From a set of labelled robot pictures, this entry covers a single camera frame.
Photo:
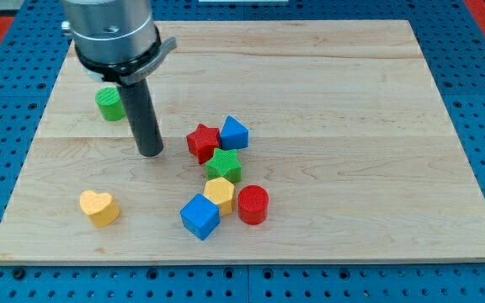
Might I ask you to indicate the red cylinder block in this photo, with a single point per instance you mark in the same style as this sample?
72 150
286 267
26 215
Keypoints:
253 203

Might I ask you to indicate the light wooden board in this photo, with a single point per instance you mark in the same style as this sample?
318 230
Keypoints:
349 135

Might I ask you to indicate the green star block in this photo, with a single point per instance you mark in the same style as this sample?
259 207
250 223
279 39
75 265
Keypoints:
225 164

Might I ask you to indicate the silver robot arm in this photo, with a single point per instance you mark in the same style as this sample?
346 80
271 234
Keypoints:
116 40

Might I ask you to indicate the blue triangle block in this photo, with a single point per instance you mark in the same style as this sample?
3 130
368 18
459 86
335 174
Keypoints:
234 135

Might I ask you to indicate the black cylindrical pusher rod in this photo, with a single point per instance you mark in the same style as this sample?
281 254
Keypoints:
140 113

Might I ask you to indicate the blue cube block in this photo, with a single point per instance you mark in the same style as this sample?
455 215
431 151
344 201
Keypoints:
200 216

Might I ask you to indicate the yellow hexagon block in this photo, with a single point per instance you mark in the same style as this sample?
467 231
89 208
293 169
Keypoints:
221 192

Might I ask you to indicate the yellow heart block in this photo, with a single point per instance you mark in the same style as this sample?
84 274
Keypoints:
101 209

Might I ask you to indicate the green cylinder block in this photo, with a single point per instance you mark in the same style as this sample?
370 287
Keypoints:
109 104

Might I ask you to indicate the red star block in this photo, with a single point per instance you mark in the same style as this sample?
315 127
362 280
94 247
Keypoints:
203 141

